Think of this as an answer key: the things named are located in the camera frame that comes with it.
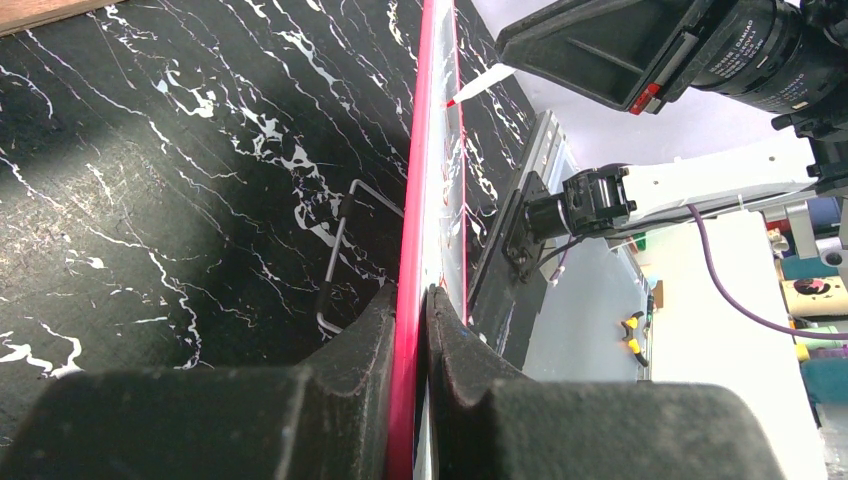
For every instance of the yellow handled pliers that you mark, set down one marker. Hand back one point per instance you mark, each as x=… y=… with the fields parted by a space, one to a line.
x=630 y=326

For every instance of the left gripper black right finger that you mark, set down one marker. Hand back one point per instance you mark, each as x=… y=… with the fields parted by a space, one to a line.
x=490 y=421

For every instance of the aluminium frame rail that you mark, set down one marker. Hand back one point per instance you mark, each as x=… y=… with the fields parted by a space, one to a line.
x=547 y=153

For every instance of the brown wooden board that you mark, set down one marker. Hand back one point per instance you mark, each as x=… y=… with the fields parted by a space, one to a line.
x=19 y=15

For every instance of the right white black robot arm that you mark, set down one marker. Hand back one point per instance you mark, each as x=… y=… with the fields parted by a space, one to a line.
x=617 y=200

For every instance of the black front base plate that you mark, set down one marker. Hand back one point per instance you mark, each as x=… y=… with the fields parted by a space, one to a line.
x=507 y=290

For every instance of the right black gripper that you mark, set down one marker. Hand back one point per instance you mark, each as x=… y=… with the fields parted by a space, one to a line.
x=773 y=56

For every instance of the pink framed whiteboard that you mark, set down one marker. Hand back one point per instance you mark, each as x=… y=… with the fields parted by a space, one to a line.
x=433 y=251

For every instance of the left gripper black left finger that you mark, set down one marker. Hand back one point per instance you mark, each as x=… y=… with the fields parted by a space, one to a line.
x=324 y=418

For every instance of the red capped whiteboard marker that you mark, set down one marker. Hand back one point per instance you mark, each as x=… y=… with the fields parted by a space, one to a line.
x=482 y=82

